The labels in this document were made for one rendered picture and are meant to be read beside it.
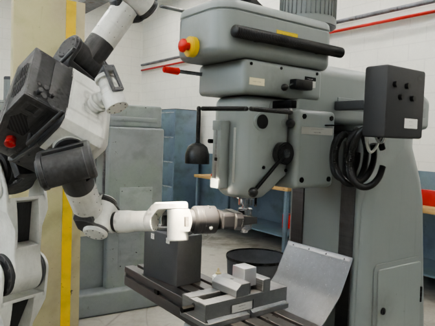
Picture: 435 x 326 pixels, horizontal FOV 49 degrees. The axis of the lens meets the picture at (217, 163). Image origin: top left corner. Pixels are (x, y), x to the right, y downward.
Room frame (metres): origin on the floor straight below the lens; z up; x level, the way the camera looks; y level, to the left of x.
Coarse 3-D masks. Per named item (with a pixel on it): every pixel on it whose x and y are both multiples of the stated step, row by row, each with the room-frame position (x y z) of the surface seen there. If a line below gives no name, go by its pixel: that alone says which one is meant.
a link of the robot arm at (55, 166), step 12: (48, 156) 1.27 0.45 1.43; (60, 156) 1.26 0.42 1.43; (72, 156) 1.26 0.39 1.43; (48, 168) 1.24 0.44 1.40; (60, 168) 1.25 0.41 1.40; (72, 168) 1.26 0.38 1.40; (84, 168) 1.27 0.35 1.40; (48, 180) 1.25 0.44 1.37; (60, 180) 1.26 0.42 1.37; (72, 180) 1.28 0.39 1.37; (84, 180) 1.30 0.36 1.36; (72, 192) 1.32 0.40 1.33; (84, 192) 1.34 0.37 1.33
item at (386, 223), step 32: (352, 128) 1.73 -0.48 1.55; (384, 160) 1.69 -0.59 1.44; (320, 192) 1.78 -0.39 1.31; (352, 192) 1.65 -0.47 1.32; (384, 192) 1.68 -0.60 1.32; (416, 192) 1.81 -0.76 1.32; (320, 224) 1.77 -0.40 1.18; (352, 224) 1.65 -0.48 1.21; (384, 224) 1.69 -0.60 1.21; (416, 224) 1.81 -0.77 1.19; (352, 256) 1.65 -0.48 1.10; (384, 256) 1.69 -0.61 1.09; (416, 256) 1.81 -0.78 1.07; (352, 288) 1.64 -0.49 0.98; (384, 288) 1.67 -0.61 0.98; (416, 288) 1.79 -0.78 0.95; (352, 320) 1.64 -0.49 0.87; (384, 320) 1.67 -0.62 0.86; (416, 320) 1.80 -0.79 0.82
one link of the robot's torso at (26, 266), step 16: (0, 176) 1.53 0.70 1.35; (0, 192) 1.52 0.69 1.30; (32, 192) 1.67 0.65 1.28; (0, 208) 1.53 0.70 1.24; (16, 208) 1.54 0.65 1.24; (32, 208) 1.63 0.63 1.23; (0, 224) 1.57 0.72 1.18; (16, 224) 1.53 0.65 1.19; (32, 224) 1.63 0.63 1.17; (0, 240) 1.57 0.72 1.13; (16, 240) 1.53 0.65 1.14; (32, 240) 1.63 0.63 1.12; (0, 256) 1.55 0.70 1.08; (16, 256) 1.54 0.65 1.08; (32, 256) 1.59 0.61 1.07; (16, 272) 1.53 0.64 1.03; (32, 272) 1.58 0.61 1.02; (16, 288) 1.54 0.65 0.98
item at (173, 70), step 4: (164, 68) 1.47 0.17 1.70; (168, 68) 1.47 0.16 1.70; (172, 68) 1.48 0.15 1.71; (176, 68) 1.49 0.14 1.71; (164, 72) 1.48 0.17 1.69; (168, 72) 1.48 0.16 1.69; (172, 72) 1.48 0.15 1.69; (176, 72) 1.49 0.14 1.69; (180, 72) 1.50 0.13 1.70; (184, 72) 1.51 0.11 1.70; (188, 72) 1.52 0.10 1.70; (192, 72) 1.53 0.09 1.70; (196, 72) 1.54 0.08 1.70; (200, 72) 1.55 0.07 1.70
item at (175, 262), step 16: (160, 224) 1.92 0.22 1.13; (144, 240) 1.90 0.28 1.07; (160, 240) 1.82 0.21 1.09; (192, 240) 1.79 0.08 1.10; (144, 256) 1.89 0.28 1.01; (160, 256) 1.82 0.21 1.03; (176, 256) 1.74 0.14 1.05; (192, 256) 1.79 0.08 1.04; (144, 272) 1.89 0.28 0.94; (160, 272) 1.81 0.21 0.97; (176, 272) 1.74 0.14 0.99; (192, 272) 1.79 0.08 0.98
